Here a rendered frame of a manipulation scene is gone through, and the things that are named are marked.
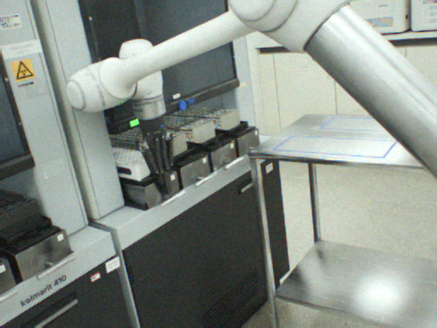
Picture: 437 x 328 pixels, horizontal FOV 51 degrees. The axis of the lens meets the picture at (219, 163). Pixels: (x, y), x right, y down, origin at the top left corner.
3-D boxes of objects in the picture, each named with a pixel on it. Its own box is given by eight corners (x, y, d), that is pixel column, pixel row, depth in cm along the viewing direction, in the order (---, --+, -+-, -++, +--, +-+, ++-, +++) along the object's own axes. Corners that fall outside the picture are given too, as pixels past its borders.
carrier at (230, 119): (236, 123, 180) (234, 108, 178) (241, 124, 179) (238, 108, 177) (218, 132, 172) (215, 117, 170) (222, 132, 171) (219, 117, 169)
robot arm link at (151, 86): (145, 92, 136) (113, 103, 126) (134, 38, 131) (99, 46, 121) (173, 91, 130) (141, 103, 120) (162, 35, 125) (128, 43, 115)
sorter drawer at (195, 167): (62, 166, 189) (56, 145, 186) (90, 155, 199) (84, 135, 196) (193, 192, 144) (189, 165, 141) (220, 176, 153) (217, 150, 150)
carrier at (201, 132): (212, 135, 169) (209, 120, 167) (216, 136, 168) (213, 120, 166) (190, 145, 161) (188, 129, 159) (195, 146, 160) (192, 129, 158)
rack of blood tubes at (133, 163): (81, 172, 155) (77, 155, 153) (105, 162, 162) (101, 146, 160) (140, 184, 137) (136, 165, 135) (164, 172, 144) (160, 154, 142)
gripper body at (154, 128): (153, 112, 136) (159, 142, 139) (131, 120, 130) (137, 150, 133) (170, 112, 131) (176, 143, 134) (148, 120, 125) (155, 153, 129)
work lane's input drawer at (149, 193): (28, 179, 178) (22, 158, 175) (60, 166, 188) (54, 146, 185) (159, 213, 133) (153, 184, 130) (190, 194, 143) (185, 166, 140)
